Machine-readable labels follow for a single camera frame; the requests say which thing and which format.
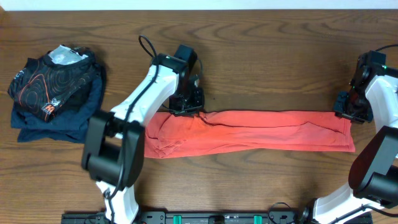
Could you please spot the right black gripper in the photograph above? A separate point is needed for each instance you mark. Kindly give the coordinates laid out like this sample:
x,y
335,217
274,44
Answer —
x,y
341,111

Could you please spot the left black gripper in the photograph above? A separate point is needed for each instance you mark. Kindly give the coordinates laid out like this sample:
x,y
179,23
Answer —
x,y
194,111

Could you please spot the red printed t-shirt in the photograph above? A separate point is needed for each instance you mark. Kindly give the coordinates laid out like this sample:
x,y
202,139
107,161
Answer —
x,y
168,136

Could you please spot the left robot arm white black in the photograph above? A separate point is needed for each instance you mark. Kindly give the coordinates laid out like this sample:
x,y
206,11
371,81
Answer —
x,y
113,153

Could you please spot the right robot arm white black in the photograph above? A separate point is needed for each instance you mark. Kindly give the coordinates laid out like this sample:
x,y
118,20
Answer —
x,y
372,180

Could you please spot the navy blue folded shirt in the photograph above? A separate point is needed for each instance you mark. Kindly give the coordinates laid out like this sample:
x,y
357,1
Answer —
x,y
70,122

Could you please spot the black orange patterned folded shirt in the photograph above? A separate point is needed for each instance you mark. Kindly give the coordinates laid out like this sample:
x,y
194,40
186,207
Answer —
x,y
58,81

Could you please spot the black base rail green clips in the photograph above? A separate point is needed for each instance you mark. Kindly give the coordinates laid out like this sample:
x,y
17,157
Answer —
x,y
279,215

